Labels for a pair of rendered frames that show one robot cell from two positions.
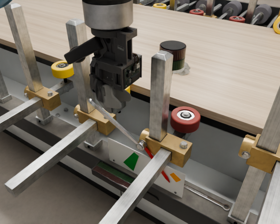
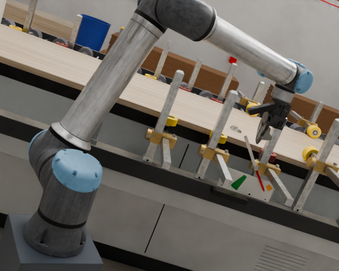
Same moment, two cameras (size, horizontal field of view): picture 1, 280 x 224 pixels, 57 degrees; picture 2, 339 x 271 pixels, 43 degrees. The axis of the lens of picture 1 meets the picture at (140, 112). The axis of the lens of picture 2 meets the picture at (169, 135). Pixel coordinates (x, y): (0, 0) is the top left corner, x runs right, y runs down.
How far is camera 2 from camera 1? 168 cm
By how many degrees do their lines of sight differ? 42
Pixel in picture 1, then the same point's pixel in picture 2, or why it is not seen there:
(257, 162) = (317, 168)
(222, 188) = not seen: hidden behind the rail
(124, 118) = (190, 164)
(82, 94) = (216, 136)
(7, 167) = not seen: outside the picture
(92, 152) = (203, 181)
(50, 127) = (157, 165)
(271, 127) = (325, 150)
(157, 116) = (270, 148)
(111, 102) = (267, 136)
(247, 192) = (308, 187)
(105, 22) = (289, 99)
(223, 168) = not seen: hidden behind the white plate
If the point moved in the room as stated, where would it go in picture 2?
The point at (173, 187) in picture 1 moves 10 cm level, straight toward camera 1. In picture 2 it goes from (265, 195) to (277, 207)
